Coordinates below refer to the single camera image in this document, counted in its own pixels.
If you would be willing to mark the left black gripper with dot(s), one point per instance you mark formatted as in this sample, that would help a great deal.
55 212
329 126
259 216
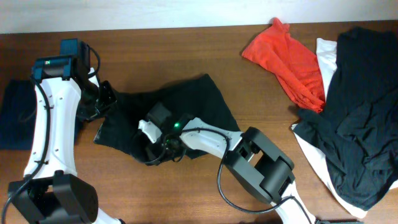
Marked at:
111 98

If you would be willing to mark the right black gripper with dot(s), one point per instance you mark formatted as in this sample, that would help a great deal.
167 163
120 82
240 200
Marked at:
158 152

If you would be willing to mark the black shorts white lining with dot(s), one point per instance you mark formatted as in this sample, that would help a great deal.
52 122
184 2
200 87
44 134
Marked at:
198 97

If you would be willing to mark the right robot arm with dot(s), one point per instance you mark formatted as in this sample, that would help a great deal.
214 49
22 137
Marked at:
263 170

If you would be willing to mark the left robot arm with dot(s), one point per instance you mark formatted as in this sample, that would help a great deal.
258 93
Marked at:
66 88

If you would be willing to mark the folded navy blue cloth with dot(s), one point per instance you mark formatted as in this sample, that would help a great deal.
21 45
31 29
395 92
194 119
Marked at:
18 114

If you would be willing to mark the orange red garment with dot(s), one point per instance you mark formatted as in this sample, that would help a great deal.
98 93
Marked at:
294 65

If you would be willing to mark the white garment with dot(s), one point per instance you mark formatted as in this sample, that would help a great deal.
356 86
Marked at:
326 53

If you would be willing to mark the black garment pile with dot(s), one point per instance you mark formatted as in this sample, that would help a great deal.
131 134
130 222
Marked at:
357 129

